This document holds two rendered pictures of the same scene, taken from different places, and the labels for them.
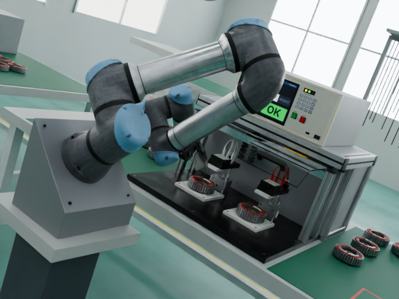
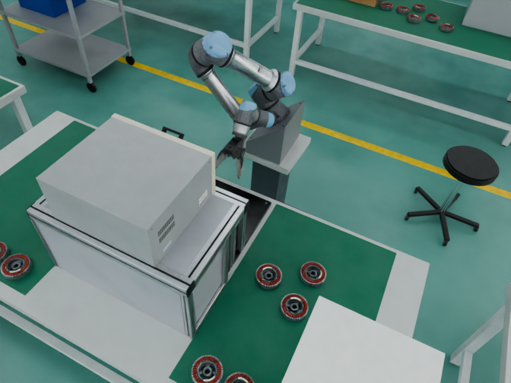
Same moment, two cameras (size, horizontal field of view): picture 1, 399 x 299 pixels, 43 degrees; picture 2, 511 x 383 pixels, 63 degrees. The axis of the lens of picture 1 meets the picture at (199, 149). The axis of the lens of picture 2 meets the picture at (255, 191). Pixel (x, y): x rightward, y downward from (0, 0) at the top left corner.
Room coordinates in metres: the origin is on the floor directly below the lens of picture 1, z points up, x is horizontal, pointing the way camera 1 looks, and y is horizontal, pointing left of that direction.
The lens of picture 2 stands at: (3.14, -0.07, 2.30)
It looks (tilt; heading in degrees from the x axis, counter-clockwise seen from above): 47 degrees down; 171
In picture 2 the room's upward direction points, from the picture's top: 5 degrees clockwise
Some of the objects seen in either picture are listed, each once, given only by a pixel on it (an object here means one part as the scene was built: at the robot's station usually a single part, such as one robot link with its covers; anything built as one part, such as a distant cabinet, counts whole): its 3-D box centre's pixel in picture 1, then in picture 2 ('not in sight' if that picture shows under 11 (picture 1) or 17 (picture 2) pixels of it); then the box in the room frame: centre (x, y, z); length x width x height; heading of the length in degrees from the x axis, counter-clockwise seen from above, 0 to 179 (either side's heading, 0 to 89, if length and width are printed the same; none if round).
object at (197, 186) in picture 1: (201, 184); not in sight; (1.91, -0.06, 0.80); 0.11 x 0.11 x 0.04
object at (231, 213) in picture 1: (249, 218); not in sight; (1.78, -0.26, 0.78); 0.15 x 0.15 x 0.01; 59
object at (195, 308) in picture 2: not in sight; (207, 287); (2.36, -0.09, 0.91); 0.28 x 0.03 x 0.32; 149
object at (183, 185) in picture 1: (199, 190); not in sight; (1.91, -0.06, 0.78); 0.15 x 0.15 x 0.01; 59
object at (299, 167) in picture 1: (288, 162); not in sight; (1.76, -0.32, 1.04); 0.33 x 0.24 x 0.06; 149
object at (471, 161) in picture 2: not in sight; (458, 192); (1.36, 1.63, 0.28); 0.54 x 0.49 x 0.56; 149
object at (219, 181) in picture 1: (220, 183); not in sight; (2.03, -0.13, 0.80); 0.07 x 0.05 x 0.06; 59
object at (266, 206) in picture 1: (268, 209); not in sight; (1.91, -0.34, 0.80); 0.07 x 0.05 x 0.06; 59
